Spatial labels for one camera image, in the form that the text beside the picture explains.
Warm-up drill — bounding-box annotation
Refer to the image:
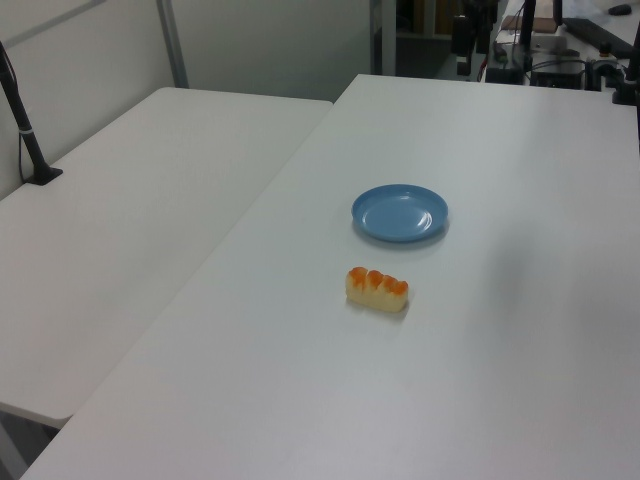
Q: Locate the black table clamp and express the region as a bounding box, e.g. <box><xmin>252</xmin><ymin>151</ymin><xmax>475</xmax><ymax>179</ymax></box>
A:
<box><xmin>610</xmin><ymin>49</ymin><xmax>640</xmax><ymax>107</ymax></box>

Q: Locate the grey metal partition post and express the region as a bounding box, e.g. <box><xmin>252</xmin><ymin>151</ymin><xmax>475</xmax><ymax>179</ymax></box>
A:
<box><xmin>155</xmin><ymin>0</ymin><xmax>191</xmax><ymax>90</ymax></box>

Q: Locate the white side table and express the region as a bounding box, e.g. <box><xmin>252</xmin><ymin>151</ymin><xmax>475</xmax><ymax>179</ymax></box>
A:
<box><xmin>0</xmin><ymin>87</ymin><xmax>335</xmax><ymax>429</ymax></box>

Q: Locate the blue round plate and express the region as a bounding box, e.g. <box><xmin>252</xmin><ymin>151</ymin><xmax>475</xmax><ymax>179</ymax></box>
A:
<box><xmin>350</xmin><ymin>183</ymin><xmax>450</xmax><ymax>245</ymax></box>

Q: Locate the black monitor stand pole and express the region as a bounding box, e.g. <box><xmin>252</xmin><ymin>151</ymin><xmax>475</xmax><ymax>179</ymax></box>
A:
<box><xmin>518</xmin><ymin>0</ymin><xmax>539</xmax><ymax>47</ymax></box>

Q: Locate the black camera stand pole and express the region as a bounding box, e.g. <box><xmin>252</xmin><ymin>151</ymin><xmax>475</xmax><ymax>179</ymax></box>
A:
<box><xmin>0</xmin><ymin>39</ymin><xmax>64</xmax><ymax>187</ymax></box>

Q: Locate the brown cardboard box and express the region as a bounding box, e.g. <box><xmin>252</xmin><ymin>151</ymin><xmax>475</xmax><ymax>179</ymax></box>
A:
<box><xmin>501</xmin><ymin>14</ymin><xmax>559</xmax><ymax>35</ymax></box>

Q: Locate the black electronics unit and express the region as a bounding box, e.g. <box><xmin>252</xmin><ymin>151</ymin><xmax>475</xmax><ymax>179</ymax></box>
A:
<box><xmin>529</xmin><ymin>59</ymin><xmax>587</xmax><ymax>91</ymax></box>

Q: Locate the orange topped bread loaf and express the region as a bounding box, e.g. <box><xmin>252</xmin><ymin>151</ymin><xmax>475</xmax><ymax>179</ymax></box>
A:
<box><xmin>344</xmin><ymin>266</ymin><xmax>410</xmax><ymax>314</ymax></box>

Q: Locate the black keyboard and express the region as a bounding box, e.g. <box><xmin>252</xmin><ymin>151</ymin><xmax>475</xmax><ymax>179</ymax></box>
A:
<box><xmin>561</xmin><ymin>17</ymin><xmax>634</xmax><ymax>57</ymax></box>

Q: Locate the black box device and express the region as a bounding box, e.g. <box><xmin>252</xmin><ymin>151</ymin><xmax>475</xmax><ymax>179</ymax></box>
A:
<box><xmin>451</xmin><ymin>14</ymin><xmax>475</xmax><ymax>77</ymax></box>

